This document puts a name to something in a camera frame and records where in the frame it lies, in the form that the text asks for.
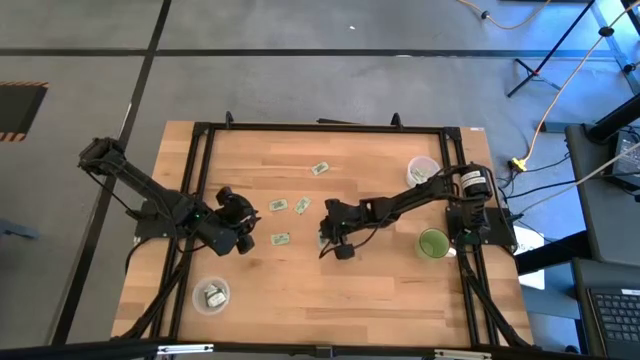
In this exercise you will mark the white paper sheet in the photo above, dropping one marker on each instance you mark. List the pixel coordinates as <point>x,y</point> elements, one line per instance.
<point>532,245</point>

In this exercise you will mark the clear plastic round container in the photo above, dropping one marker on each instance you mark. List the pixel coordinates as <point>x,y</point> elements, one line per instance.
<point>197,297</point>
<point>432,167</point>

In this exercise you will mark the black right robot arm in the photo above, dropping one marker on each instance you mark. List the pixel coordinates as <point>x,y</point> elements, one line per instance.
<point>415,195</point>

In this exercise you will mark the pale metal stand beam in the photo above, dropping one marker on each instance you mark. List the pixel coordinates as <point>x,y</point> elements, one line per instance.
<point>616,50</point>

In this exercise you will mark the black striped-edge floor mat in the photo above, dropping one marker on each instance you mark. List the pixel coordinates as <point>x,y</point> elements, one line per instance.
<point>20,107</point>

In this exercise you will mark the silver metal bracket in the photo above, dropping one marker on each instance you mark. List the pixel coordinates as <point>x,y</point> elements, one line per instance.
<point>185,348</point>
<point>462,355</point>

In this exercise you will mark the black aluminium table frame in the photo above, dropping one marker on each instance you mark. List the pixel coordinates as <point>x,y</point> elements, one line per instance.
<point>325,127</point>

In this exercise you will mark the black electronic device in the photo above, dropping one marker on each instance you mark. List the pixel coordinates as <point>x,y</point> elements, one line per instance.
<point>627,160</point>

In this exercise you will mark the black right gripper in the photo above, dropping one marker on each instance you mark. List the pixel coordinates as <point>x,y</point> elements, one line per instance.
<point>345,217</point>

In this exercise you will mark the black pole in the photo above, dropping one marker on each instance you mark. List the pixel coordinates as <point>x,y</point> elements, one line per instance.
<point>615,122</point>

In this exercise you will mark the grey side table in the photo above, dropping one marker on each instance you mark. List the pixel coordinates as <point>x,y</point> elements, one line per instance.
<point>600,220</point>

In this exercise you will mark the black keyboard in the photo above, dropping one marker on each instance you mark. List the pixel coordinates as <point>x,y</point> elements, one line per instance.
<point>615,320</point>

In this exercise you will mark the yellow power plug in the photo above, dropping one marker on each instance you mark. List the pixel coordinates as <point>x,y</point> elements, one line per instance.
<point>517,164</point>

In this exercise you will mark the black crossbeam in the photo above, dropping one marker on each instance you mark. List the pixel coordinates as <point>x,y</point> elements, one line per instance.
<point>100,350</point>

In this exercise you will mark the black support bar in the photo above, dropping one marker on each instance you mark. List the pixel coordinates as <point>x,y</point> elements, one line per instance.
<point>550,256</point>

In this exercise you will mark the green plastic cup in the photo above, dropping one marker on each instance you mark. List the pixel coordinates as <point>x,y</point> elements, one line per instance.
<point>432,244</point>

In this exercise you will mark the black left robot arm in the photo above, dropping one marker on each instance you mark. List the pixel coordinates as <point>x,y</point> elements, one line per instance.
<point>145,185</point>

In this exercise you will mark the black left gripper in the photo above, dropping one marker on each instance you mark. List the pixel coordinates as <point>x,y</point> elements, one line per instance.
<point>235,207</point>

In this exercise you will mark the black tripod stand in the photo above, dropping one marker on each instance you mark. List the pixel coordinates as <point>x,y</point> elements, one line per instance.
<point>550,54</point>

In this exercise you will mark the dark green sachet packet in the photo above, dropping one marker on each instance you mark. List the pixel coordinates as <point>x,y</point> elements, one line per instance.
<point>211,289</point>

